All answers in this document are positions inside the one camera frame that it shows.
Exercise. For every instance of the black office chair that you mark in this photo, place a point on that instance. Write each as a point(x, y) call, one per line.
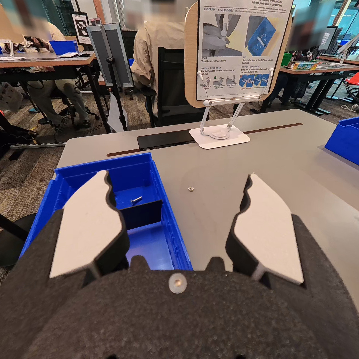
point(174, 92)

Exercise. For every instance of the grey power strip rail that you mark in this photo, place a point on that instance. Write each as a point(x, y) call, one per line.
point(36, 145)

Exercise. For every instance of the printed instruction sheet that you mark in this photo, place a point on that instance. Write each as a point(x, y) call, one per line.
point(238, 61)

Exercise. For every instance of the blue plastic bin with divider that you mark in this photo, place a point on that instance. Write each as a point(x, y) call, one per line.
point(151, 246)

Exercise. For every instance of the green bin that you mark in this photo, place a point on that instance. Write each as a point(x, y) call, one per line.
point(287, 59)

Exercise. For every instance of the silver bolt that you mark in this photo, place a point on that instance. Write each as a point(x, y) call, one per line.
point(136, 200)

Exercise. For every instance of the colourful box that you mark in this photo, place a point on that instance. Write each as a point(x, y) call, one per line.
point(304, 66)

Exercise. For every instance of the wooden top office table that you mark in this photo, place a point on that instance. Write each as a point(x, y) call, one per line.
point(322, 70)
point(336, 58)
point(42, 60)

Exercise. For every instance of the white paper bag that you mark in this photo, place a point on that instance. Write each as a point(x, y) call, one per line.
point(11, 96)

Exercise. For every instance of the black bin divider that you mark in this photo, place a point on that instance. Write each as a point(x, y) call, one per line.
point(140, 214)

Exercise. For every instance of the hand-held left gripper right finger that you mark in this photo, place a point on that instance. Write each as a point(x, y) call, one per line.
point(269, 232)

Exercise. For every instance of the grey panel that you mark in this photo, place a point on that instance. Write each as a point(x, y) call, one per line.
point(112, 53)

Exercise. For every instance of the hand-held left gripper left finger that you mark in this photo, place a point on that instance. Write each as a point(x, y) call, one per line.
point(89, 224)

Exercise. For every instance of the black framed display board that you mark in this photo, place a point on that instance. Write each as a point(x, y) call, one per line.
point(327, 38)

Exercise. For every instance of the small blue bin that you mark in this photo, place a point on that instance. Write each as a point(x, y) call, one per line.
point(63, 47)

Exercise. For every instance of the white hanging paper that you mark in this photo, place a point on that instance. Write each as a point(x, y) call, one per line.
point(115, 117)

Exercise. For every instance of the instruction sheet on stand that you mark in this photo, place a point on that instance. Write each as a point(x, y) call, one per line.
point(191, 70)

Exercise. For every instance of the red seat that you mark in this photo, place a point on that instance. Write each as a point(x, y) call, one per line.
point(352, 80)

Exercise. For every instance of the black white marker sign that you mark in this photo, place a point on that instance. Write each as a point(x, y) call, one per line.
point(80, 28)

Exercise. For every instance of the black tripod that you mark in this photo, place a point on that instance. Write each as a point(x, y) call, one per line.
point(117, 101)

